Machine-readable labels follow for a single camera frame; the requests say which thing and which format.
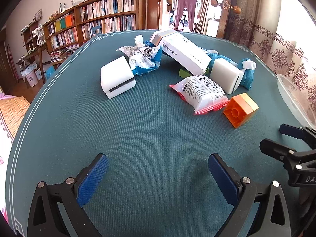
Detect white and blue plastic packet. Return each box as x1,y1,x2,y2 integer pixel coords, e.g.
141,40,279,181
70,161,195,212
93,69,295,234
116,35,163,76

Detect wooden bookshelf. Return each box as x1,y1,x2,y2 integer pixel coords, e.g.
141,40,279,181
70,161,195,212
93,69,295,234
43,0,149,65

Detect pink waste bin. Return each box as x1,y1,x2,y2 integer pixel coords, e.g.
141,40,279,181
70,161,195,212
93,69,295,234
26,73,38,87

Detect blue cloth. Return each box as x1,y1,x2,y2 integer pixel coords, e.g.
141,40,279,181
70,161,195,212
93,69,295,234
207,51,257,90

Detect patterned brown curtain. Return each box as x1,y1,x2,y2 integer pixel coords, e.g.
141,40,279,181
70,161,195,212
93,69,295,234
225,12,316,104

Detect white sponge with black stripe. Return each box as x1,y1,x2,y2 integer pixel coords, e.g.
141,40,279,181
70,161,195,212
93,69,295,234
100,56,137,99
209,59,244,95

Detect teal table cloth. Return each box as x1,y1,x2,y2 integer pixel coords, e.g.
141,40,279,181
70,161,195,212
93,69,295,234
5,30,316,237

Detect small wooden rack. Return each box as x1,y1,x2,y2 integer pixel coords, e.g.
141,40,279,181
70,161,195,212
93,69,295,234
21,21,46,52

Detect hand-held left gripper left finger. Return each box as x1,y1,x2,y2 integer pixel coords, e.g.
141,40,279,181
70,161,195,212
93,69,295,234
28,153,109,237

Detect stack of books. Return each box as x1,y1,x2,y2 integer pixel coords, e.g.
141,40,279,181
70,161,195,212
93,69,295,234
50,44,80,63

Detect rows of books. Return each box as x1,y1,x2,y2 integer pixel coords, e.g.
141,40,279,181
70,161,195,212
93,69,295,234
47,0,137,50

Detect clear plastic container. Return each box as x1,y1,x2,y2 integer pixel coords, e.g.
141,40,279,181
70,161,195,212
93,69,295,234
276,74,316,129

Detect wooden side desk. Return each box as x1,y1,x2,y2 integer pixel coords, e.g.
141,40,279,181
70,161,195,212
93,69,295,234
16,43,47,84

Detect plaid bed blanket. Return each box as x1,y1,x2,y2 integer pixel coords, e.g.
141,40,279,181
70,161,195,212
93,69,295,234
0,92,31,228

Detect white packet with red edges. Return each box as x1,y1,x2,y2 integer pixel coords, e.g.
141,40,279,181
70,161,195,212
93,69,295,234
169,75,230,115

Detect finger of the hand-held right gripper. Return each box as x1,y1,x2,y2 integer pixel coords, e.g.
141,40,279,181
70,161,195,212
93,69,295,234
279,124,316,149
260,139,297,165

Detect white medicine box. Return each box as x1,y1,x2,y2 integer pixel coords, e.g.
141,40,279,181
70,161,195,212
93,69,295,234
149,30,212,76

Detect mauve hanging pants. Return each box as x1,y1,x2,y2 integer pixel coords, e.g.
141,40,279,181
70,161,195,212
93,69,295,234
174,0,199,30

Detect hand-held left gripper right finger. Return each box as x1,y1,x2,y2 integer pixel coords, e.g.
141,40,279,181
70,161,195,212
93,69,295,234
208,153,292,237

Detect green toy block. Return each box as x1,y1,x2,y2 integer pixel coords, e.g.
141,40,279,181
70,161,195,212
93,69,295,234
179,65,210,78

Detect orange toy block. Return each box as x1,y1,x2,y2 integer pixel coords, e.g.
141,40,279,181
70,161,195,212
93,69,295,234
223,92,259,129

